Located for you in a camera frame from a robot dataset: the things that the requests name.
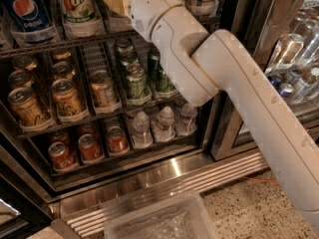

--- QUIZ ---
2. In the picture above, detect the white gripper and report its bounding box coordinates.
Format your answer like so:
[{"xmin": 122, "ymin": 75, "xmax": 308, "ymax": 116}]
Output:
[{"xmin": 102, "ymin": 0, "xmax": 183, "ymax": 42}]

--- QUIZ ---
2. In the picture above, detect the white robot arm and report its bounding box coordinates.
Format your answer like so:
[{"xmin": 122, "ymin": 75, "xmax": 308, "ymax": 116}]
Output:
[{"xmin": 103, "ymin": 0, "xmax": 319, "ymax": 234}]

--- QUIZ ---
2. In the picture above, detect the green can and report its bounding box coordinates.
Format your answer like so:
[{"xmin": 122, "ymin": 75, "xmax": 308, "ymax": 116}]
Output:
[
  {"xmin": 148, "ymin": 46, "xmax": 160, "ymax": 81},
  {"xmin": 126, "ymin": 63, "xmax": 147, "ymax": 100},
  {"xmin": 114, "ymin": 38, "xmax": 134, "ymax": 55},
  {"xmin": 120, "ymin": 50, "xmax": 140, "ymax": 67},
  {"xmin": 156, "ymin": 67, "xmax": 175, "ymax": 93}
]

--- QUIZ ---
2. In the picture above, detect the left white 7up can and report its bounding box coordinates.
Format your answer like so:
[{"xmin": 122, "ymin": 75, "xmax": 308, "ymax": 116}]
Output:
[{"xmin": 58, "ymin": 0, "xmax": 98, "ymax": 37}]

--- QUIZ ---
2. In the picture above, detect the middle green can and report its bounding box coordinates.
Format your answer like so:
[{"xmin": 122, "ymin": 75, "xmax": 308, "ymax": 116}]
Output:
[{"xmin": 120, "ymin": 50, "xmax": 140, "ymax": 67}]

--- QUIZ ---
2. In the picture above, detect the back right green can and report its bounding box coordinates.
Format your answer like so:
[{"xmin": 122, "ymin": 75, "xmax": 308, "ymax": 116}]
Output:
[{"xmin": 148, "ymin": 46, "xmax": 160, "ymax": 81}]

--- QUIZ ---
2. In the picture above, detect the back second-lane gold can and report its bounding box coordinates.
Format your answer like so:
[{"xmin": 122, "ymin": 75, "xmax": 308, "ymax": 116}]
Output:
[{"xmin": 51, "ymin": 49, "xmax": 72, "ymax": 63}]

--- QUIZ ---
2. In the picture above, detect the second-lane gold can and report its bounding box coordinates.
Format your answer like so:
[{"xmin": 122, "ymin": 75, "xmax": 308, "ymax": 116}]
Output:
[
  {"xmin": 51, "ymin": 79, "xmax": 83, "ymax": 117},
  {"xmin": 51, "ymin": 49, "xmax": 72, "ymax": 63},
  {"xmin": 52, "ymin": 61, "xmax": 76, "ymax": 80}
]

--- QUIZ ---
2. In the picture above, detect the middle second-lane gold can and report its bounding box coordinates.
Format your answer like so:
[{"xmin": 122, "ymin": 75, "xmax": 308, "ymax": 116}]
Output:
[{"xmin": 52, "ymin": 61, "xmax": 76, "ymax": 80}]

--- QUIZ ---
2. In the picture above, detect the front right green can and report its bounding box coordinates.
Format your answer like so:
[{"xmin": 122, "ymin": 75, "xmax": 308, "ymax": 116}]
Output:
[{"xmin": 156, "ymin": 67, "xmax": 175, "ymax": 93}]

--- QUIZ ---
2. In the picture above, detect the blue Pepsi can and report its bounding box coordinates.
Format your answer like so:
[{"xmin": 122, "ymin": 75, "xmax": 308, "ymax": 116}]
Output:
[{"xmin": 0, "ymin": 0, "xmax": 52, "ymax": 33}]

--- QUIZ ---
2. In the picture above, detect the third-lane gold can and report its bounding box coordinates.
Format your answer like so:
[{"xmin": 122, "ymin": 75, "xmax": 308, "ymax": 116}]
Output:
[{"xmin": 90, "ymin": 70, "xmax": 118, "ymax": 108}]

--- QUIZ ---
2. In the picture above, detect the back left gold can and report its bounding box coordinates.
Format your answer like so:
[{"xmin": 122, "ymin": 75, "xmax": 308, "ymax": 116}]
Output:
[{"xmin": 12, "ymin": 55, "xmax": 38, "ymax": 71}]

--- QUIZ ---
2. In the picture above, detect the front second-lane gold can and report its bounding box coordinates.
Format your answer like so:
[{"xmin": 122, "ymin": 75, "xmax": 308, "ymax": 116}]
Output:
[{"xmin": 51, "ymin": 79, "xmax": 83, "ymax": 117}]

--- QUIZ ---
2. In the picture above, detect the middle left gold can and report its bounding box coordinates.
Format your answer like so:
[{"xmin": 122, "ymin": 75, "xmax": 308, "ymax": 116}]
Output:
[{"xmin": 8, "ymin": 70, "xmax": 34, "ymax": 89}]

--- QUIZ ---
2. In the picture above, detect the back middle red can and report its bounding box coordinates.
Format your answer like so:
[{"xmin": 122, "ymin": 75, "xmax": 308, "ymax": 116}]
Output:
[{"xmin": 78, "ymin": 121, "xmax": 97, "ymax": 135}]

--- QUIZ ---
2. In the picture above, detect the red can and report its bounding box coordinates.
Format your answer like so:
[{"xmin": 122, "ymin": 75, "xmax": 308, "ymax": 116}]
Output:
[
  {"xmin": 48, "ymin": 141, "xmax": 76, "ymax": 169},
  {"xmin": 48, "ymin": 129, "xmax": 70, "ymax": 145},
  {"xmin": 78, "ymin": 121, "xmax": 97, "ymax": 135},
  {"xmin": 107, "ymin": 126, "xmax": 128, "ymax": 153},
  {"xmin": 78, "ymin": 133, "xmax": 102, "ymax": 161}
]

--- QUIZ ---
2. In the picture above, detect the right red can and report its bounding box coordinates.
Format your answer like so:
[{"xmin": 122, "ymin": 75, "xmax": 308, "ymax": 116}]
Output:
[{"xmin": 107, "ymin": 126, "xmax": 128, "ymax": 153}]

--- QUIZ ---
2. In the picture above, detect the front left gold can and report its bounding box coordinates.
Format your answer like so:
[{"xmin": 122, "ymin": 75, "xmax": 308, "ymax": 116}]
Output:
[{"xmin": 8, "ymin": 87, "xmax": 51, "ymax": 126}]

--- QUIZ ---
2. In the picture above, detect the back left red can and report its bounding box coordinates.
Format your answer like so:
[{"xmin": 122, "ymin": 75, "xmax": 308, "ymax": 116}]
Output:
[{"xmin": 48, "ymin": 129, "xmax": 70, "ymax": 145}]

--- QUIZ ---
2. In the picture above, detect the front middle red can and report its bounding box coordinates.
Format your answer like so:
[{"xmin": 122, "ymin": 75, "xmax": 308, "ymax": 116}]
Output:
[{"xmin": 78, "ymin": 133, "xmax": 102, "ymax": 161}]

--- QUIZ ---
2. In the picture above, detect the steel fridge glass door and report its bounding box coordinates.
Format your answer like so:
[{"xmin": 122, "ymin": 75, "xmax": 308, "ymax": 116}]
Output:
[{"xmin": 211, "ymin": 0, "xmax": 304, "ymax": 160}]

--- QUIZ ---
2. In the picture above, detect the front left red can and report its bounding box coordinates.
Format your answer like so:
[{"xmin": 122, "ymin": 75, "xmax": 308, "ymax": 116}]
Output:
[{"xmin": 48, "ymin": 141, "xmax": 76, "ymax": 169}]

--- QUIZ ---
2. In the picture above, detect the blue can behind door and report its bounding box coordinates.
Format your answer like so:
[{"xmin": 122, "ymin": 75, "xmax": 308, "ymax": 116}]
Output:
[{"xmin": 278, "ymin": 83, "xmax": 294, "ymax": 99}]

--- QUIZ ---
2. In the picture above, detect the steel fridge bottom grille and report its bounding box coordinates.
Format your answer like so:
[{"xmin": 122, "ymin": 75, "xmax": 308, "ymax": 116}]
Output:
[{"xmin": 50, "ymin": 150, "xmax": 268, "ymax": 239}]

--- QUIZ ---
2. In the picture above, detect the right water bottle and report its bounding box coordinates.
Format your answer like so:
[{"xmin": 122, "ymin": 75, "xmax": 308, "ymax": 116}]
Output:
[{"xmin": 175, "ymin": 103, "xmax": 197, "ymax": 136}]

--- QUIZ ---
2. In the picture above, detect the clear plastic bin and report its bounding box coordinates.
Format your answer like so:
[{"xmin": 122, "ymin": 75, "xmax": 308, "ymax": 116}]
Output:
[{"xmin": 104, "ymin": 191, "xmax": 218, "ymax": 239}]

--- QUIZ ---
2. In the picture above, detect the top wire shelf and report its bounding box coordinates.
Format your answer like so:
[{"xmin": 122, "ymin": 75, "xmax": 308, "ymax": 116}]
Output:
[{"xmin": 0, "ymin": 30, "xmax": 139, "ymax": 59}]

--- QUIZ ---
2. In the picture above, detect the orange cable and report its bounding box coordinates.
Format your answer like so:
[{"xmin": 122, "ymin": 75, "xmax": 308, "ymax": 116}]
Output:
[{"xmin": 243, "ymin": 176, "xmax": 278, "ymax": 184}]

